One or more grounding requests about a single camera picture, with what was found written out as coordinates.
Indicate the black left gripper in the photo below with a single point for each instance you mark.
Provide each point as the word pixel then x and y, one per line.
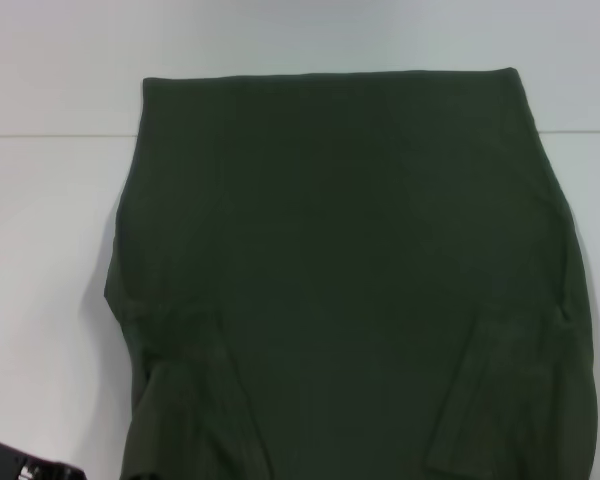
pixel 5 462

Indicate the dark green t-shirt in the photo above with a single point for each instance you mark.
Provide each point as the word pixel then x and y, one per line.
pixel 330 250

